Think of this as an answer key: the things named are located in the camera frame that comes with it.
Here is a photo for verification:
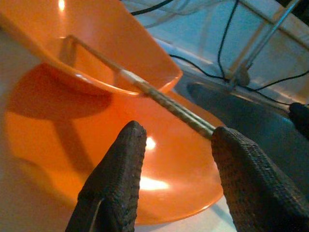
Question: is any orange plastic plate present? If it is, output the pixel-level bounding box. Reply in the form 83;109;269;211
4;62;224;225

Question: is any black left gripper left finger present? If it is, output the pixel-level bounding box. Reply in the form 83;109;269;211
65;120;147;232

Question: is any stainless steel sink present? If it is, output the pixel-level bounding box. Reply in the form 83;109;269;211
173;79;309;194

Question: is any orange plastic bowl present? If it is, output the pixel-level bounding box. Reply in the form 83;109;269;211
0;0;183;96

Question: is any patterned wooden chopstick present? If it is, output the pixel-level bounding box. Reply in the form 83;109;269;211
60;36;214;140
67;34;217;133

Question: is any black cable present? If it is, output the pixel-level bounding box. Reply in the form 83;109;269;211
130;0;169;15
169;54;309;106
218;0;239;82

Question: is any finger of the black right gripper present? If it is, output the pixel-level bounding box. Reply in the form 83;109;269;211
289;102;309;141

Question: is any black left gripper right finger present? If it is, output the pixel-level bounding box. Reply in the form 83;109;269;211
211;127;309;232

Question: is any dark metal faucet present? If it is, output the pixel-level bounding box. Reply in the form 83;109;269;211
224;0;302;88

